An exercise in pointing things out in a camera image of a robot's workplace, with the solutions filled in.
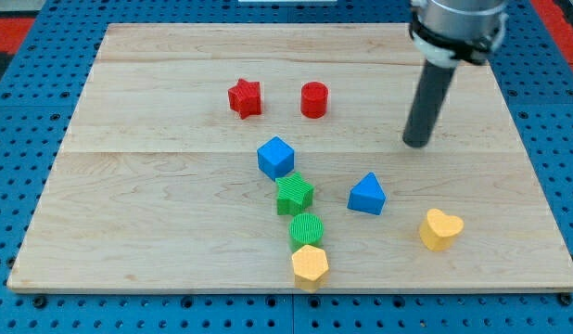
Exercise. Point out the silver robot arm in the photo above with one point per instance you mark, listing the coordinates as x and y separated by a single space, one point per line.
448 32

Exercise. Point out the blue cube block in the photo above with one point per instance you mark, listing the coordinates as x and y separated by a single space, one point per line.
276 158

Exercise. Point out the green star block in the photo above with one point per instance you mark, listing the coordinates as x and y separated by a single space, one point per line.
294 194

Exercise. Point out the green cylinder block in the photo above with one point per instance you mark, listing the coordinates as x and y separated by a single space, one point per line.
305 229

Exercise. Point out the red cylinder block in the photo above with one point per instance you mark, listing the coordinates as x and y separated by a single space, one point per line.
314 97

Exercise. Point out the red star block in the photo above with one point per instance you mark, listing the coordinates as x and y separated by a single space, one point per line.
245 98

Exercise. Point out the wooden board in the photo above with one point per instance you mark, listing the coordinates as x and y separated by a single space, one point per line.
156 188

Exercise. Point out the blue triangle block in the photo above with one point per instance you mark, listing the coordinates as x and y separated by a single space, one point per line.
367 196

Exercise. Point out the yellow hexagon block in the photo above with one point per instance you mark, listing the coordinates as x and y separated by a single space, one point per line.
310 268

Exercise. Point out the yellow heart block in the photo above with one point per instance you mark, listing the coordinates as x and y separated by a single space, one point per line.
439 230

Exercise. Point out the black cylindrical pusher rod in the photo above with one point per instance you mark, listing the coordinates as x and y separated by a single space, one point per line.
429 96

